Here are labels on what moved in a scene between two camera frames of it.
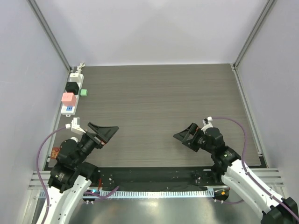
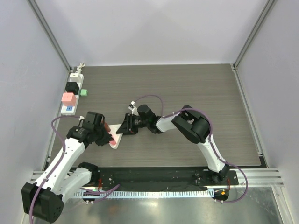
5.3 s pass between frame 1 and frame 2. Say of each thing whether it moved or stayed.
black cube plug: stayed
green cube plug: stayed
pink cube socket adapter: stayed
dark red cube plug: moved
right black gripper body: moved
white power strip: stayed
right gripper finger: moved
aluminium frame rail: stayed
